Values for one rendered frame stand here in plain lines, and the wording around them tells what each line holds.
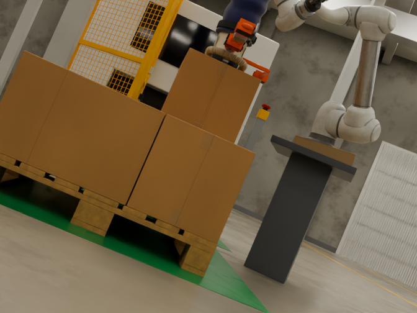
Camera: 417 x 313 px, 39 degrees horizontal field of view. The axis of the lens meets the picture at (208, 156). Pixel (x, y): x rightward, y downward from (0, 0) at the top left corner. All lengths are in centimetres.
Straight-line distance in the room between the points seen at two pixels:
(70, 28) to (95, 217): 227
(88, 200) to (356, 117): 168
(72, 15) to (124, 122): 216
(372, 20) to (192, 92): 105
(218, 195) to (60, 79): 77
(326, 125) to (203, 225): 135
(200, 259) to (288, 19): 125
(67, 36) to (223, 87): 169
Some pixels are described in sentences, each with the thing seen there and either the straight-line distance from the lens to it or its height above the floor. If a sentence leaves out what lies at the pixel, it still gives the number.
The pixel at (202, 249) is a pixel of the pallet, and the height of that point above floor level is 10.
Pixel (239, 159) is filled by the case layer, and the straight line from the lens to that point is 238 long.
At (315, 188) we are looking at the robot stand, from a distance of 341.
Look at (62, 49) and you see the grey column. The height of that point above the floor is 81.
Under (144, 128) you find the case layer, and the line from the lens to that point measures 234.
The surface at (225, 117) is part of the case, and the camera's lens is 298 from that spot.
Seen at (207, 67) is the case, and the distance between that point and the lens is 299.
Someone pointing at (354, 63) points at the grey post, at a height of 225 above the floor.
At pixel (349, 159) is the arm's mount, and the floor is 78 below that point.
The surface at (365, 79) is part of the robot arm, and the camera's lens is 338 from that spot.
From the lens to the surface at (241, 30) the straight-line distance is 271.
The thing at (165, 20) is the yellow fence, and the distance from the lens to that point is 447.
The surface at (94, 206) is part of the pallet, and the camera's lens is 235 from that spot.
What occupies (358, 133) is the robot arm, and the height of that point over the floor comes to 95.
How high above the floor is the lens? 36
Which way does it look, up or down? 2 degrees up
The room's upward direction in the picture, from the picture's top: 23 degrees clockwise
